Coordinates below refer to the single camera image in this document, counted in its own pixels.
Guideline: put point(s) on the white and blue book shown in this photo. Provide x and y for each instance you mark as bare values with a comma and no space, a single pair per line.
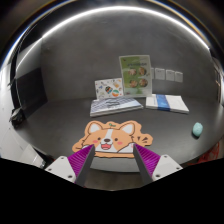
170,103

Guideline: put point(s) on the white card with colourful eggs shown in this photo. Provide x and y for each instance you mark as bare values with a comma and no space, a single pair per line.
109,88

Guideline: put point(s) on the teal computer mouse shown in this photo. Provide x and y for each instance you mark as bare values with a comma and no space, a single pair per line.
197,129

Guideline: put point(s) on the green picture book standing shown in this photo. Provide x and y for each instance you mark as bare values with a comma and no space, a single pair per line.
136,75

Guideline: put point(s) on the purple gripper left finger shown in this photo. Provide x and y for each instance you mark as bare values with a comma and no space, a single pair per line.
75,167

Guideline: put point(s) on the corgi dog mouse pad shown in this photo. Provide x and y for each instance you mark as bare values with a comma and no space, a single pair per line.
113,140

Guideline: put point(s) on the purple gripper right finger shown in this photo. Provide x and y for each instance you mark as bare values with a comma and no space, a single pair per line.
152,166

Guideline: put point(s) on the white wall socket panel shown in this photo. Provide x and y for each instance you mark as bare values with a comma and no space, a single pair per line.
179,77
170,75
159,74

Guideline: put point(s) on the grey striped book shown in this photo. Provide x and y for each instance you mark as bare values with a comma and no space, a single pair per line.
113,105

